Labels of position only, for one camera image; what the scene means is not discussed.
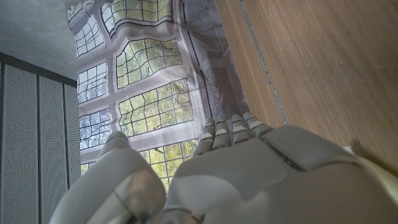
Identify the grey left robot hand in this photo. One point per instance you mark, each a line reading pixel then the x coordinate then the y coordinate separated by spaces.
pixel 248 180

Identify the printed window backdrop cloth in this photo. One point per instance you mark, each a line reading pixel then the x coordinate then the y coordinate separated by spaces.
pixel 149 77

